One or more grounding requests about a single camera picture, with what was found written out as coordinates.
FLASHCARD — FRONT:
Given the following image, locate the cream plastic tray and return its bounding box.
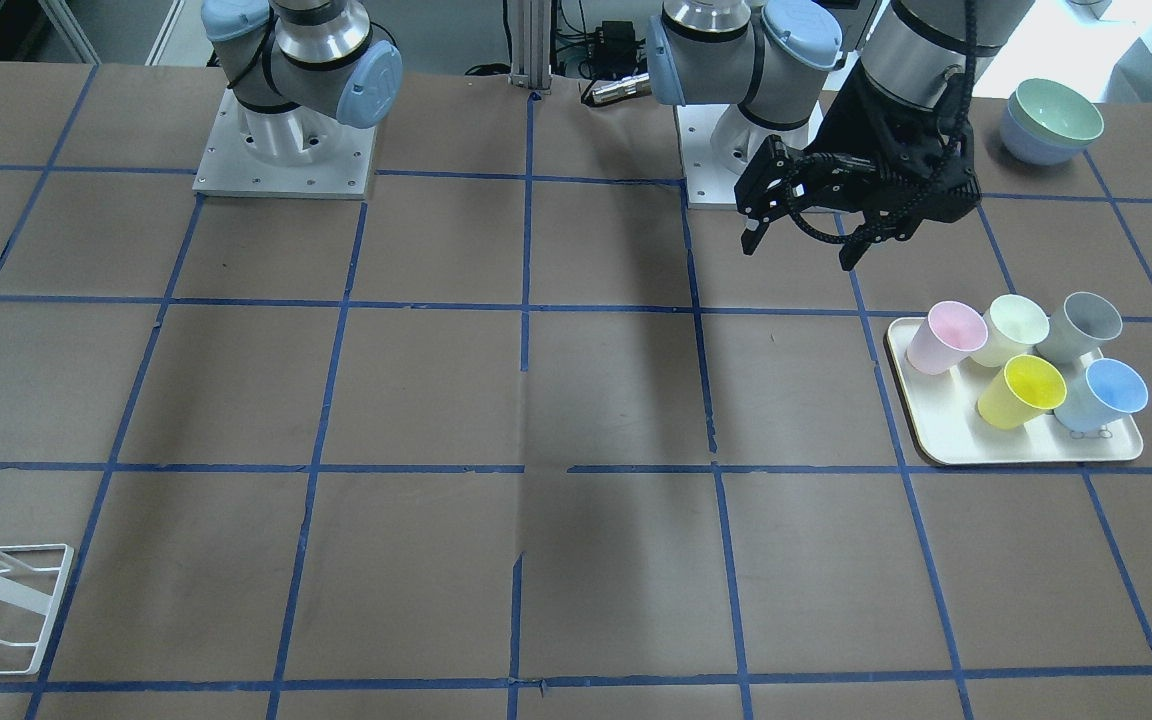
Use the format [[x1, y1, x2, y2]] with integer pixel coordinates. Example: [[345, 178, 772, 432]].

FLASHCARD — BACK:
[[884, 314, 1145, 467]]

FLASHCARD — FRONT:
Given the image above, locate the blue bowl underneath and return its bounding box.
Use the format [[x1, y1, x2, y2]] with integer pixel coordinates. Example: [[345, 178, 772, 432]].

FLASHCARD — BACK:
[[1000, 108, 1089, 167]]

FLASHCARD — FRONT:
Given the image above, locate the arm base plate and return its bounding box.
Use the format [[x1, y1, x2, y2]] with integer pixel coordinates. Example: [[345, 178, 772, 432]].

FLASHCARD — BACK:
[[192, 90, 376, 200], [673, 104, 772, 211]]

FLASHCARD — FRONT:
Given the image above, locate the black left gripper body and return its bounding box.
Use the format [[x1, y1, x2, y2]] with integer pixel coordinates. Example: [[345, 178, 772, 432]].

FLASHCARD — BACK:
[[791, 71, 980, 223]]

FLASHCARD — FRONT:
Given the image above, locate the aluminium frame post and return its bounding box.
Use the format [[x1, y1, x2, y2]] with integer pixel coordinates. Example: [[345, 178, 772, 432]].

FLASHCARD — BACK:
[[506, 0, 556, 94]]

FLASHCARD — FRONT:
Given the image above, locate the pink plastic cup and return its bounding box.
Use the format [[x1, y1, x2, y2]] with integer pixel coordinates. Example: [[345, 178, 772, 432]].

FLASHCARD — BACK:
[[905, 300, 990, 376]]

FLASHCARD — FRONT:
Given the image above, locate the green bowl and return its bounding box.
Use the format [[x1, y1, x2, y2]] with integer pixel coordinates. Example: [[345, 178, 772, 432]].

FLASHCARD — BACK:
[[1007, 78, 1105, 147]]

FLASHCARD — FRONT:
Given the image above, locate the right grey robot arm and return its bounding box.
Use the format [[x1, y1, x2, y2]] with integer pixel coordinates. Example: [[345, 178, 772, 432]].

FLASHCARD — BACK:
[[200, 1, 403, 167]]

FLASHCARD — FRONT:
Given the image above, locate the yellow plastic cup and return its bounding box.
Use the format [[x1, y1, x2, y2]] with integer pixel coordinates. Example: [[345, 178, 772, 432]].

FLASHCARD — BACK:
[[975, 355, 1068, 430]]

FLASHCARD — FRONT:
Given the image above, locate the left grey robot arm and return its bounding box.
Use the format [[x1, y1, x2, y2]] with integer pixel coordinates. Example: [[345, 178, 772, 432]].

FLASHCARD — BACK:
[[645, 1, 1030, 272]]

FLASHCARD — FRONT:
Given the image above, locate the cream green plastic cup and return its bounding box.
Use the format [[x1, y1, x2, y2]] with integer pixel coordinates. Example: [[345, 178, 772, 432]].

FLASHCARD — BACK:
[[969, 293, 1049, 367]]

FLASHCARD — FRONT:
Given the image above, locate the grey plastic cup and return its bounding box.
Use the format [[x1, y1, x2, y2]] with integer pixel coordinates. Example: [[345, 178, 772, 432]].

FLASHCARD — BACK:
[[1036, 291, 1124, 364]]

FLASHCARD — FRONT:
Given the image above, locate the blue plastic cup on tray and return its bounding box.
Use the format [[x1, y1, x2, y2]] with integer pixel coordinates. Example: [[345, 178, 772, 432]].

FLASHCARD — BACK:
[[1053, 357, 1149, 433]]

